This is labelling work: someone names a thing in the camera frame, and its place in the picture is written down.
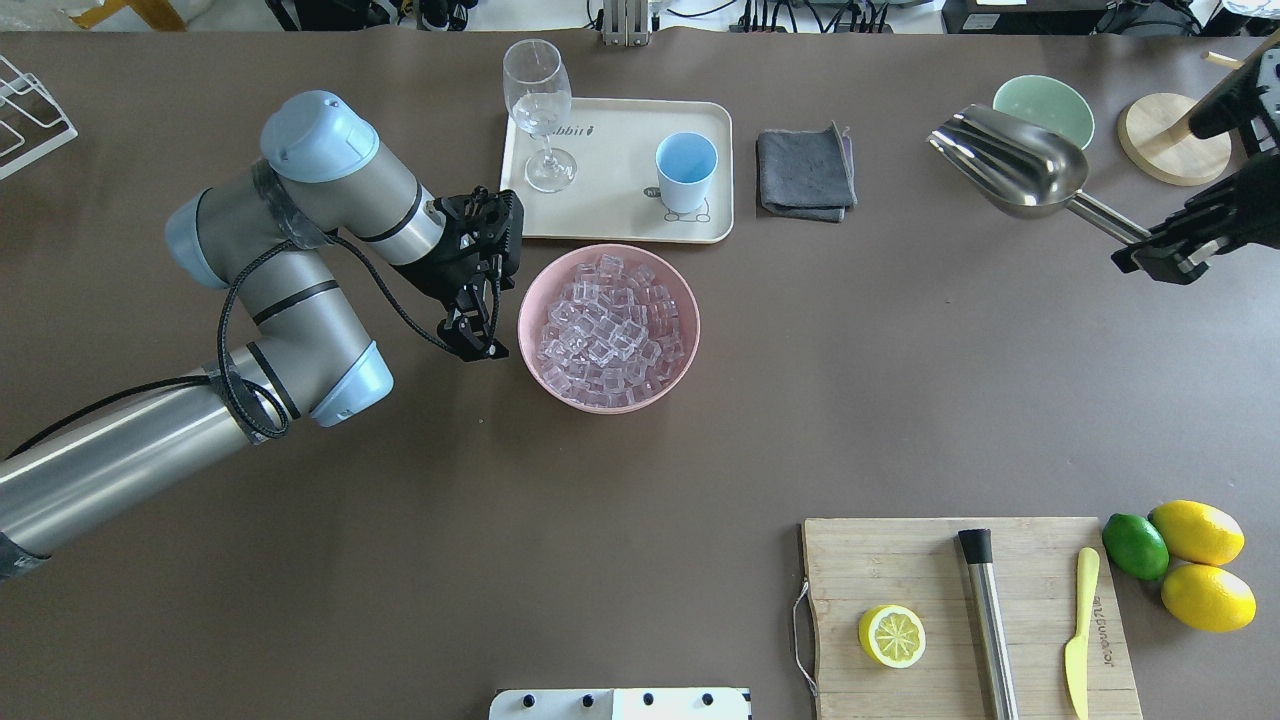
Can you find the white wire cup rack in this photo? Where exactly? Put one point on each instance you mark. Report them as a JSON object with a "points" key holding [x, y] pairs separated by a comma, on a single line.
{"points": [[33, 124]]}

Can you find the pink bowl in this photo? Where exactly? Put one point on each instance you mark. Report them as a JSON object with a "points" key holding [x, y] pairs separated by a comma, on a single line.
{"points": [[608, 328]]}

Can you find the green lime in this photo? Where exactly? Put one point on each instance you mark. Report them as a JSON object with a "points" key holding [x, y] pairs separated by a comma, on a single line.
{"points": [[1134, 545]]}

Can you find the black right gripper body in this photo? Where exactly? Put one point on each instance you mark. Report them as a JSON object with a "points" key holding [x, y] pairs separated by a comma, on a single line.
{"points": [[1247, 197]]}

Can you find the white pillar with base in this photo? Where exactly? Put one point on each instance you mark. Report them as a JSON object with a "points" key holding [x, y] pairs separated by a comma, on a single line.
{"points": [[623, 703]]}

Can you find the light blue cup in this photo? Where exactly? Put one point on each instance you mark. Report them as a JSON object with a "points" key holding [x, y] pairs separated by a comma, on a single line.
{"points": [[685, 162]]}

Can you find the aluminium frame post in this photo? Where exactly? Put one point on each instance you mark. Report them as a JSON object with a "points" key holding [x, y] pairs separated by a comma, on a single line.
{"points": [[625, 23]]}

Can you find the pile of clear ice cubes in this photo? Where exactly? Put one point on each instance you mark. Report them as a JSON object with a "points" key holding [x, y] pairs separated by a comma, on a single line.
{"points": [[610, 330]]}

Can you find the clear wine glass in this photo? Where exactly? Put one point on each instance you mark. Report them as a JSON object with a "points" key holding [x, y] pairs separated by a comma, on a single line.
{"points": [[539, 101]]}

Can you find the wooden cup tree stand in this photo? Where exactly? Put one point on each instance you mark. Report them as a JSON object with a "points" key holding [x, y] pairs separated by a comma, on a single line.
{"points": [[1154, 132]]}

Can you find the cream serving tray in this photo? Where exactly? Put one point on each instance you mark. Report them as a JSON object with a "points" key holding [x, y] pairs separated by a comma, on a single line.
{"points": [[614, 196]]}

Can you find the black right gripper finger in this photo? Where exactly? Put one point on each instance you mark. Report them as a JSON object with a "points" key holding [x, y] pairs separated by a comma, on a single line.
{"points": [[1178, 261], [1243, 207]]}

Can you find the yellow lemon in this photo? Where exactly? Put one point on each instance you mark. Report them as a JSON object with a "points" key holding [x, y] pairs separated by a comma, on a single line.
{"points": [[1197, 532], [1208, 598]]}

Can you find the grey folded cloth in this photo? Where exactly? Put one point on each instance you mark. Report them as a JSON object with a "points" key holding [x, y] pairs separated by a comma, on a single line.
{"points": [[807, 174]]}

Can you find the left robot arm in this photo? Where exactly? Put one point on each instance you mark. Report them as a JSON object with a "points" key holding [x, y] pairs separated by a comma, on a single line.
{"points": [[288, 345]]}

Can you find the steel muddler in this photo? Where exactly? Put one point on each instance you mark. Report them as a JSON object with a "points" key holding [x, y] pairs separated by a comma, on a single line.
{"points": [[977, 550]]}

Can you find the mint green bowl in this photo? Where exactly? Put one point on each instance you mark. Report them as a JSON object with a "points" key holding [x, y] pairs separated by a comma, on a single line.
{"points": [[1049, 103]]}

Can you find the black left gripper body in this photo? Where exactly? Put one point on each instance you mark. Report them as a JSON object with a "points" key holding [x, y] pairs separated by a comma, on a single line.
{"points": [[447, 278]]}

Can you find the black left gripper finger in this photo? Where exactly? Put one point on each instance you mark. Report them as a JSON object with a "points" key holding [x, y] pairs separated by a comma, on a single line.
{"points": [[460, 330], [491, 288]]}

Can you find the yellow plastic knife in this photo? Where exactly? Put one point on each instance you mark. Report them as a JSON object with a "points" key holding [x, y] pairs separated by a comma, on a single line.
{"points": [[1076, 650]]}

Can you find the bamboo cutting board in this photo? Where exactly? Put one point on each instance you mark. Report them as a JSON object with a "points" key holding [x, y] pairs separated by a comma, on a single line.
{"points": [[855, 564]]}

